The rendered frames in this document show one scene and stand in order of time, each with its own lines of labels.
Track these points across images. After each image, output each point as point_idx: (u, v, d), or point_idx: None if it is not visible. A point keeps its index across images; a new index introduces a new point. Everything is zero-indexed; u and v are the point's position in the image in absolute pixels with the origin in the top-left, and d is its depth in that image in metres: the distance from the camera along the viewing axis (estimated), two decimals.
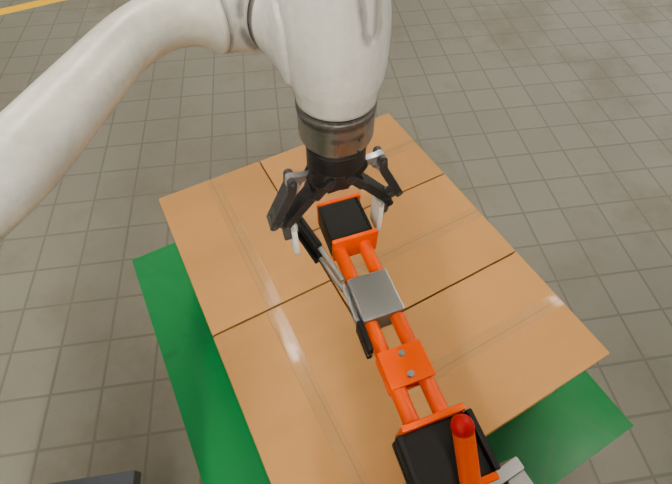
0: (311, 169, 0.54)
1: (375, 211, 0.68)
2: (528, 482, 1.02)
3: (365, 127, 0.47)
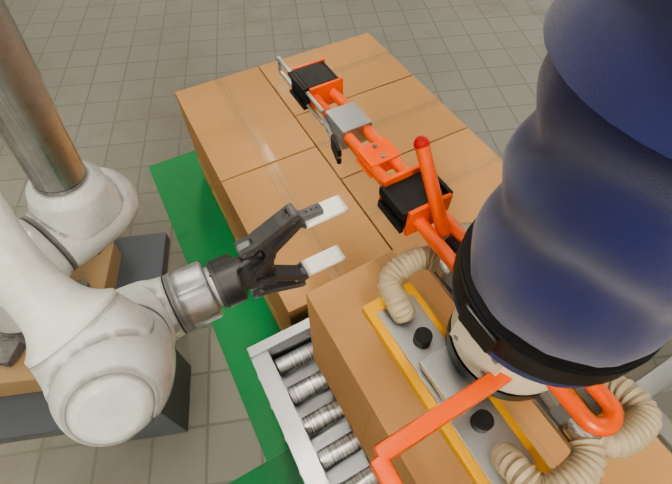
0: (230, 258, 0.62)
1: (319, 259, 0.73)
2: None
3: None
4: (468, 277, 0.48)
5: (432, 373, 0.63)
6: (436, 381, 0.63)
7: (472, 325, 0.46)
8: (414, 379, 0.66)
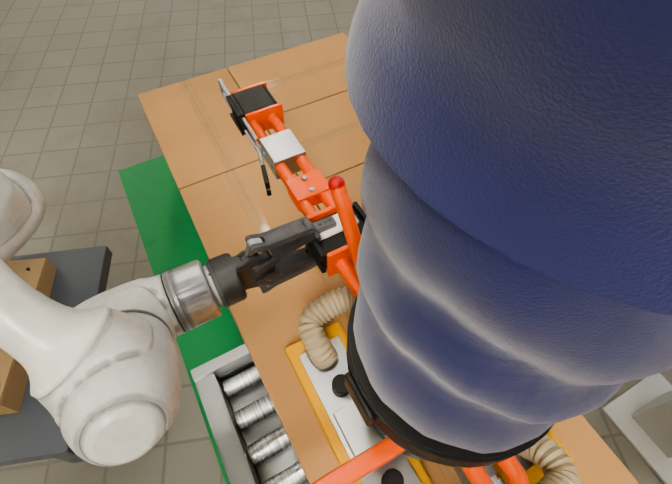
0: (229, 257, 0.62)
1: None
2: None
3: None
4: (354, 341, 0.44)
5: (344, 427, 0.60)
6: (347, 435, 0.59)
7: (353, 396, 0.43)
8: (329, 431, 0.62)
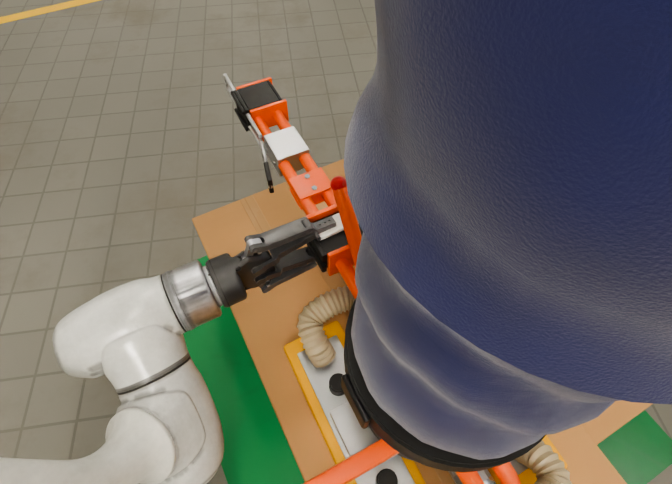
0: (229, 257, 0.62)
1: None
2: None
3: None
4: (352, 344, 0.45)
5: (340, 426, 0.60)
6: (343, 434, 0.60)
7: (349, 398, 0.43)
8: (325, 429, 0.63)
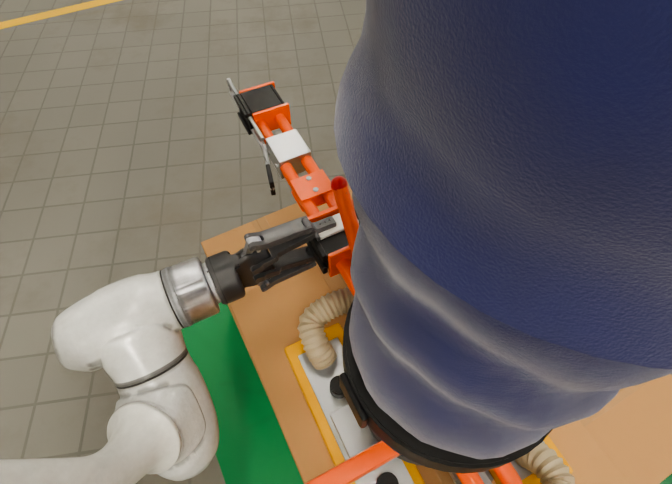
0: (228, 254, 0.62)
1: None
2: None
3: None
4: (350, 342, 0.44)
5: (340, 429, 0.59)
6: (343, 437, 0.59)
7: (347, 397, 0.43)
8: (325, 432, 0.62)
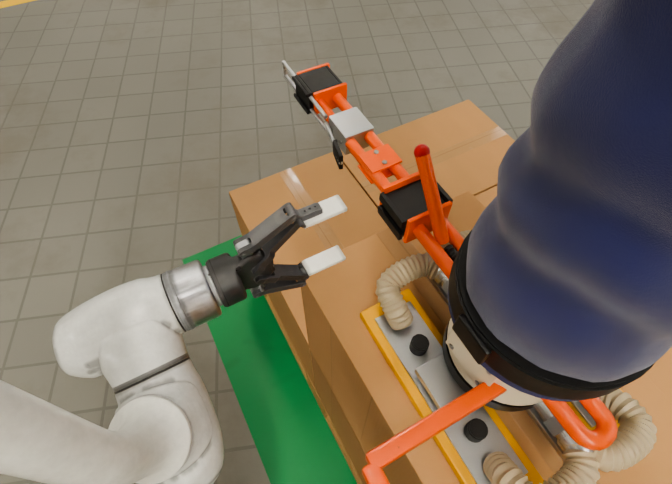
0: (229, 257, 0.62)
1: (320, 259, 0.73)
2: None
3: None
4: (463, 287, 0.48)
5: (427, 381, 0.63)
6: (431, 388, 0.63)
7: (466, 336, 0.47)
8: (410, 386, 0.66)
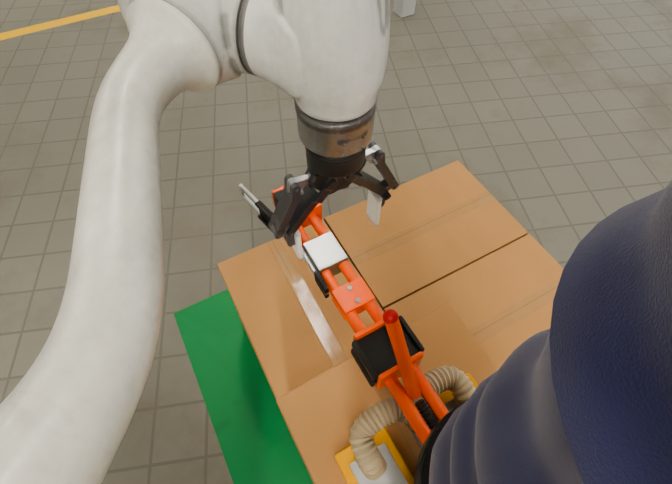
0: (314, 172, 0.54)
1: (372, 206, 0.68)
2: None
3: (368, 124, 0.48)
4: None
5: None
6: None
7: None
8: None
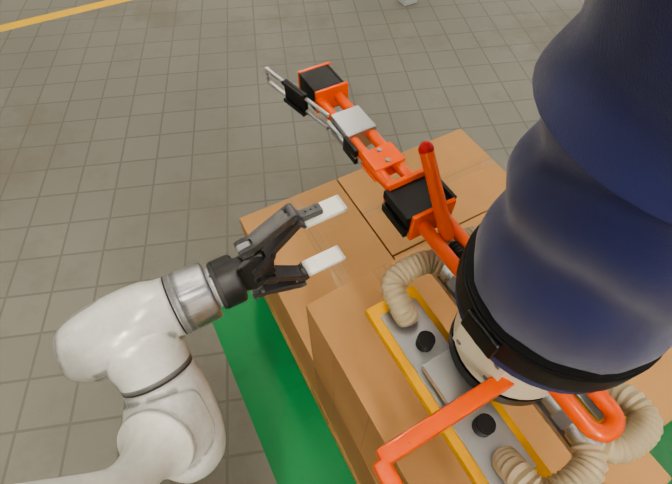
0: (230, 258, 0.62)
1: (320, 259, 0.73)
2: None
3: None
4: (472, 282, 0.48)
5: (434, 377, 0.64)
6: (438, 384, 0.63)
7: (475, 331, 0.47)
8: (417, 383, 0.66)
